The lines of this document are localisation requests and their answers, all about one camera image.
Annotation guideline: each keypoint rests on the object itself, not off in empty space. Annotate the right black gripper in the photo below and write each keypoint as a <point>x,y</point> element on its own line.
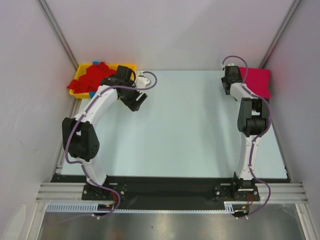
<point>224,80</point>

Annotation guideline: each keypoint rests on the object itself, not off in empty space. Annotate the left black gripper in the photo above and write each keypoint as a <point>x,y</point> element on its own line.
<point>133,104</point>

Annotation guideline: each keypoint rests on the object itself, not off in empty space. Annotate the magenta t shirt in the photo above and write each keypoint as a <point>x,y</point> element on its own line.
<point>257,81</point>

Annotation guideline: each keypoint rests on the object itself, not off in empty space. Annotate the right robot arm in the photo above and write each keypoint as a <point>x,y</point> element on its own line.
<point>253,122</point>

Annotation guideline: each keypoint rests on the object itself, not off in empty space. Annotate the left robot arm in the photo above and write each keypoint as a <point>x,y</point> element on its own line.
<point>80,139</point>

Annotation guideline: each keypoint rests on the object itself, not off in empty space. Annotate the blue t shirt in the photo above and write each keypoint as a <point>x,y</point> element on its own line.
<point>96,75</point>

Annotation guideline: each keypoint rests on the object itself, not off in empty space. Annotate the red t shirt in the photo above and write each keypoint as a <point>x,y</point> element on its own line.
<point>88,79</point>

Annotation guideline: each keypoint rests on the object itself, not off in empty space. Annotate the yellow plastic bin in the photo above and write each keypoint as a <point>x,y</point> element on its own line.
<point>86,95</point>

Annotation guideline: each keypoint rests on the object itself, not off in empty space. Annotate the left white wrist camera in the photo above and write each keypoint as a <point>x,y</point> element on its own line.
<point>142,81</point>

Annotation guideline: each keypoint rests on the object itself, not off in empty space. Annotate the right corner aluminium post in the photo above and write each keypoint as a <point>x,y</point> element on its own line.
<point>293,8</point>

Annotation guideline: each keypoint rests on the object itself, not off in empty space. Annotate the corner aluminium post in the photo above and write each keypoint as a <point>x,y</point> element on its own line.
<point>53,23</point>
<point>293,8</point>

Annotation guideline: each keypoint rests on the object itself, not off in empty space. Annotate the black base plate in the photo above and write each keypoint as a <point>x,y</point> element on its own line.
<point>162,193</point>

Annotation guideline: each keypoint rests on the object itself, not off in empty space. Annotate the aluminium frame rail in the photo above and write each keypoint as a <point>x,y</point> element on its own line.
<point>281,193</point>

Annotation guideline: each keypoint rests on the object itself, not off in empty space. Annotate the slotted cable duct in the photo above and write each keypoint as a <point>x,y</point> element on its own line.
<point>101,208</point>

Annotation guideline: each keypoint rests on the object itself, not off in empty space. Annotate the left corner aluminium post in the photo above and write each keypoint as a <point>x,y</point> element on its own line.
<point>53,23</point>

